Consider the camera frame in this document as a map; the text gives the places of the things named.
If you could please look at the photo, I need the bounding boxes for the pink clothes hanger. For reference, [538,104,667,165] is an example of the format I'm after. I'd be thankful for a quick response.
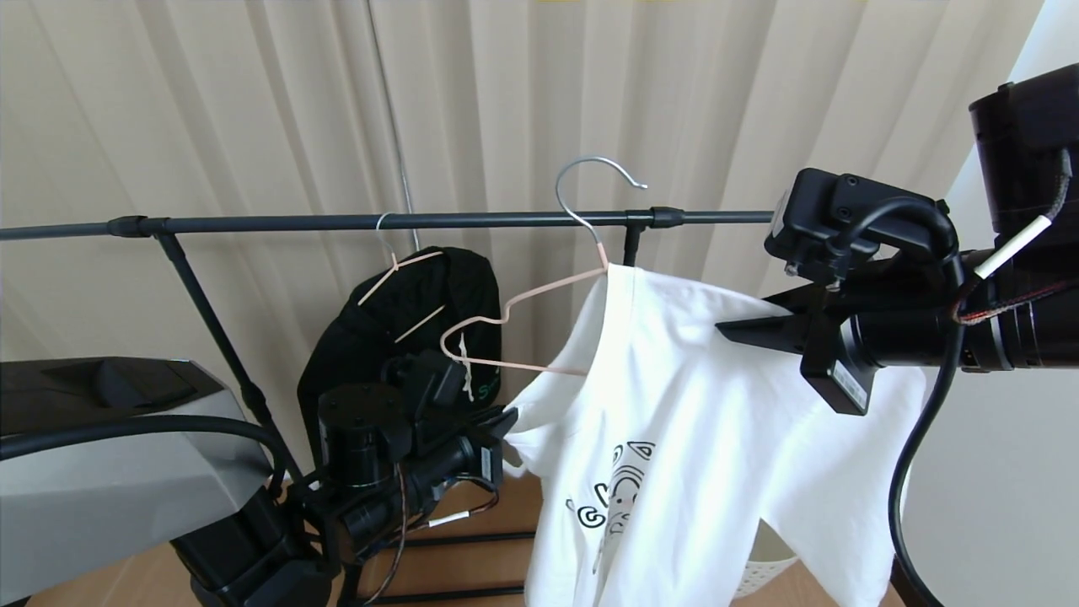
[358,212,448,345]
[438,156,650,378]

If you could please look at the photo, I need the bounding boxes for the black shorts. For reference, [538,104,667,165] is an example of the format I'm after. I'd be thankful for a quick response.
[297,247,503,473]

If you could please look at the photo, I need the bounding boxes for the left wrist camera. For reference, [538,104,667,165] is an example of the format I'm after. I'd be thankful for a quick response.
[384,350,466,414]

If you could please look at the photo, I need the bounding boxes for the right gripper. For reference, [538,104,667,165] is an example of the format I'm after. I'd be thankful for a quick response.
[801,291,1079,416]

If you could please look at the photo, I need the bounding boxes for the white laundry basket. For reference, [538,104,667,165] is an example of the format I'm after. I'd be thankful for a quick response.
[733,518,800,599]

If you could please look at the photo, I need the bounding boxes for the white garment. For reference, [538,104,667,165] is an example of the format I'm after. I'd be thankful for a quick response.
[504,264,928,607]

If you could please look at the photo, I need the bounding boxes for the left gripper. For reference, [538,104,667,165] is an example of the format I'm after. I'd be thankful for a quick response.
[341,432,507,545]

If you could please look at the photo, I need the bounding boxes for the black clothes rack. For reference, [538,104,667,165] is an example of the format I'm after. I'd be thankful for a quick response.
[0,207,776,607]

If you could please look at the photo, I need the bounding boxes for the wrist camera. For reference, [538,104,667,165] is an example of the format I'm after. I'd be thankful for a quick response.
[384,350,466,414]
[764,167,962,317]

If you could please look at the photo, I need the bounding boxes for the beige curtain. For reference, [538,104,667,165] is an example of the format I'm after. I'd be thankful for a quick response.
[0,0,1046,473]

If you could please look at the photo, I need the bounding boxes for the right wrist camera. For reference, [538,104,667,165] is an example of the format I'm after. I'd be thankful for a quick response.
[764,167,962,317]

